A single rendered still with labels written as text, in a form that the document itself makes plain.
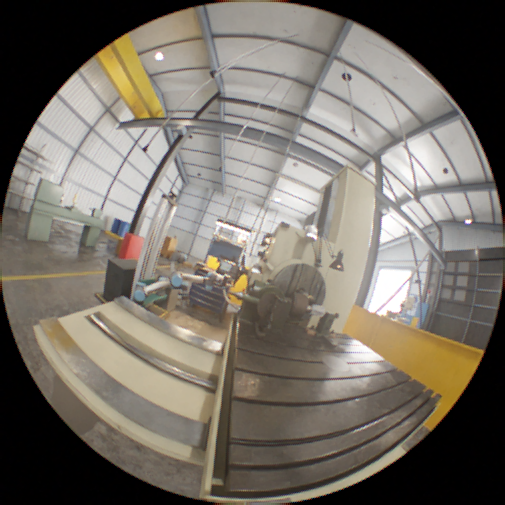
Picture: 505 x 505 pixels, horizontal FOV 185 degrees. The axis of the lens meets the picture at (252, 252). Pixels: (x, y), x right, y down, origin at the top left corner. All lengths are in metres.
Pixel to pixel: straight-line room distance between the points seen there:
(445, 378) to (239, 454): 2.52
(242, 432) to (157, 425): 0.36
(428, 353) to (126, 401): 2.92
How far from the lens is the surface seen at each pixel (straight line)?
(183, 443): 0.73
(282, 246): 1.52
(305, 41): 6.97
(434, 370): 2.74
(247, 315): 1.10
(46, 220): 5.28
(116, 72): 8.38
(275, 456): 0.48
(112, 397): 0.79
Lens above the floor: 1.41
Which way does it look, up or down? 3 degrees up
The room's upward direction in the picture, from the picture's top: 20 degrees clockwise
